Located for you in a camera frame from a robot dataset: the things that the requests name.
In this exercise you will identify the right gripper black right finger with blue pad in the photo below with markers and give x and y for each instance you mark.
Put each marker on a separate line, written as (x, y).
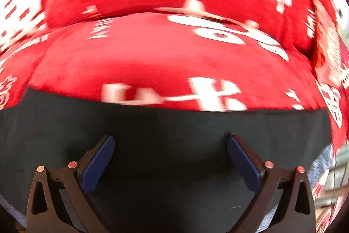
(288, 189)

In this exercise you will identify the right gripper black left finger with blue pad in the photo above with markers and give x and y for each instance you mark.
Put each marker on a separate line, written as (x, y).
(53, 191)

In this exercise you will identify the black pants grey lining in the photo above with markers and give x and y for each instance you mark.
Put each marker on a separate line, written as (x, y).
(170, 171)

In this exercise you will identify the red pillow gold pattern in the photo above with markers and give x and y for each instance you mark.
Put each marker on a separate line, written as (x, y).
(327, 60)

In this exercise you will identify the red quilt white characters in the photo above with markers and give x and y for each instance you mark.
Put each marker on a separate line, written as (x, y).
(198, 55)

